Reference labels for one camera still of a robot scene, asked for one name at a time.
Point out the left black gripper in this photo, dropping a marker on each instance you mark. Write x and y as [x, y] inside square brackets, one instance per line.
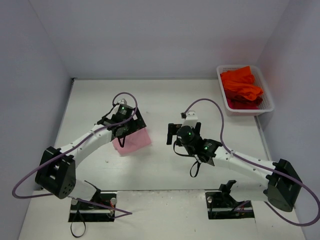
[139, 120]

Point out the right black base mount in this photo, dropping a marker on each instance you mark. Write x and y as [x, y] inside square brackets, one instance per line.
[221, 206]

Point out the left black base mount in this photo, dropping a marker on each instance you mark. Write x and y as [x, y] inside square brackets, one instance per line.
[92, 213]

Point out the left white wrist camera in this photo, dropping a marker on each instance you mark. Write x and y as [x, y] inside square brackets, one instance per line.
[122, 101]

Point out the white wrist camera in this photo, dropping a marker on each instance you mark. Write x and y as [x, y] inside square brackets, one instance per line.
[190, 119]
[122, 101]

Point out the pink t shirt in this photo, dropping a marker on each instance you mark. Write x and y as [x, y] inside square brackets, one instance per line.
[133, 142]

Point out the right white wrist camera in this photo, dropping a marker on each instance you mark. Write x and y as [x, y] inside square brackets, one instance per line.
[190, 119]

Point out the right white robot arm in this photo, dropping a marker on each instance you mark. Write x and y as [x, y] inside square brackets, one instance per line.
[276, 182]

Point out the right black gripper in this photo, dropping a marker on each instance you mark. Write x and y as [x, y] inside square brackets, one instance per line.
[171, 132]

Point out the orange t shirt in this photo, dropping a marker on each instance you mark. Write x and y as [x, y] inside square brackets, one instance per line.
[239, 85]

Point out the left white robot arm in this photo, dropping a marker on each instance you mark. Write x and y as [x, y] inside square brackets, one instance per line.
[57, 173]

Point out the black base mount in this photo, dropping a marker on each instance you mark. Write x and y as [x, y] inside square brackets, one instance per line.
[92, 213]
[221, 206]

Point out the dark red t shirt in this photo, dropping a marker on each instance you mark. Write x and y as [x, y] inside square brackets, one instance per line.
[244, 105]

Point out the white plastic basket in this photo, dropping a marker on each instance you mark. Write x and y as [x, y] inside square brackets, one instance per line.
[267, 104]

